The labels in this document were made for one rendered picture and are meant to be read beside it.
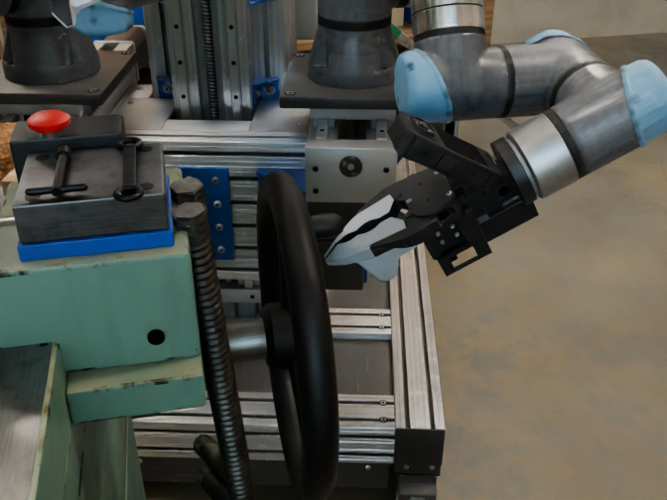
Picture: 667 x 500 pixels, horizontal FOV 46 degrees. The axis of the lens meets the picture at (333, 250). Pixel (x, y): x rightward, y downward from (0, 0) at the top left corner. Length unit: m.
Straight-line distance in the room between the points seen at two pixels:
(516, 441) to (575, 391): 0.24
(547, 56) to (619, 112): 0.12
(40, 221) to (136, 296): 0.08
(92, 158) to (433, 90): 0.36
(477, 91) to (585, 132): 0.12
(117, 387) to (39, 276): 0.10
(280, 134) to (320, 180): 0.17
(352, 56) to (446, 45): 0.43
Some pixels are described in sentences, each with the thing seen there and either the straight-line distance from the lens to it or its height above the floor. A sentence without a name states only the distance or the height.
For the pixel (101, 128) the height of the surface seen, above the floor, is 1.01.
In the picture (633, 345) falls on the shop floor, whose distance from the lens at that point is 2.14.
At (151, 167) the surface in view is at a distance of 0.56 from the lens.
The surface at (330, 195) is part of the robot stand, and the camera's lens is 1.18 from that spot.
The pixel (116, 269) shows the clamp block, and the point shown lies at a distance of 0.54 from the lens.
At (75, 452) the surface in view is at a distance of 0.61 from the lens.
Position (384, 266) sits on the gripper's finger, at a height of 0.81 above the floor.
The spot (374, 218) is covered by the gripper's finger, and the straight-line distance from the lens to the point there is 0.79.
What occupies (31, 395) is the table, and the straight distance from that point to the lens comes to 0.54.
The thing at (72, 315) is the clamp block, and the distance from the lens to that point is 0.56.
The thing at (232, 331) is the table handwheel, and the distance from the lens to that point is 0.68.
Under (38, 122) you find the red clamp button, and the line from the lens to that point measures 0.60.
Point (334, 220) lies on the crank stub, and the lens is 0.76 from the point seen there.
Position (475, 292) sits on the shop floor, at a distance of 2.23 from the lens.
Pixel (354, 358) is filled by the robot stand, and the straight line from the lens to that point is 1.63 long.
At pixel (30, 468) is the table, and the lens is 0.49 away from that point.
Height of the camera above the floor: 1.23
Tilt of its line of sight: 31 degrees down
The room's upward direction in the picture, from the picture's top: straight up
